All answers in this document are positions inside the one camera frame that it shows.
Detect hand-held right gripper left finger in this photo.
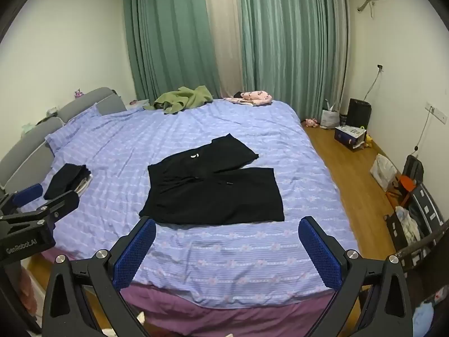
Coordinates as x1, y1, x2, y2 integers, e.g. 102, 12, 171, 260
41, 217, 157, 337

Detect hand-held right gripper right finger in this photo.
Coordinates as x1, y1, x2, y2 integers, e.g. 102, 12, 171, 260
298, 216, 418, 337

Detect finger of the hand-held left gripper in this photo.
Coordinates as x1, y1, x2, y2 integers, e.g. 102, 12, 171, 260
0, 190, 81, 226
0, 183, 43, 215

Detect black pants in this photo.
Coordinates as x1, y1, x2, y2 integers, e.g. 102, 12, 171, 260
139, 133, 285, 226

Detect stack of folded dark clothes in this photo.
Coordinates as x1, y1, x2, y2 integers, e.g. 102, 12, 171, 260
43, 163, 92, 200

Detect grey padded headboard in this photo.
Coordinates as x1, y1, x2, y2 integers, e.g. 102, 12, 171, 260
0, 87, 127, 190

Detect blue striped pillow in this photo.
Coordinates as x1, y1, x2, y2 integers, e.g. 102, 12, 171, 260
45, 103, 102, 155

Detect blue striped floral bed sheet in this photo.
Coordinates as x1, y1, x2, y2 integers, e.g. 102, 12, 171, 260
40, 98, 359, 306

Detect white plastic bag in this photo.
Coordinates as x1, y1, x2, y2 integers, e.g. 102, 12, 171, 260
370, 153, 398, 190

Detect orange plastic object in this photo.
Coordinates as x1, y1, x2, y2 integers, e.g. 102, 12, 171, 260
386, 176, 417, 198

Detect black storage box with clothes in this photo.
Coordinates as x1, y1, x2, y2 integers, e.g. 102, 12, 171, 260
384, 183, 449, 274

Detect light blue cloth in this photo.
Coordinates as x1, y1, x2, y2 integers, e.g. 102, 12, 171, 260
412, 302, 436, 337

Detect blue cardboard box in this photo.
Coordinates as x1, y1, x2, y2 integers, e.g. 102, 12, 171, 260
334, 125, 367, 152

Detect black backpack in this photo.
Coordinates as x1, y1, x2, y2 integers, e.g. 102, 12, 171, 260
400, 154, 425, 183

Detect white paper bag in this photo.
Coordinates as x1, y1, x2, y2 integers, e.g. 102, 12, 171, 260
320, 100, 341, 129

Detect black air purifier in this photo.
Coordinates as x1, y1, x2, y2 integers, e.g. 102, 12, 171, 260
346, 98, 372, 131

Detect green garment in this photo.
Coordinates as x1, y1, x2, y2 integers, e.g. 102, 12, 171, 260
143, 85, 213, 115

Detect pink patterned garment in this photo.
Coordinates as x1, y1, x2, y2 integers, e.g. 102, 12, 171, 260
223, 90, 273, 107

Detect green curtain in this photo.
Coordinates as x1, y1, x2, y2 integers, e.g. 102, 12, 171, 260
122, 0, 222, 103
237, 0, 351, 122

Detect beige curtain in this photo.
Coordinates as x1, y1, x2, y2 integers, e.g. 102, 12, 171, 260
201, 0, 244, 99

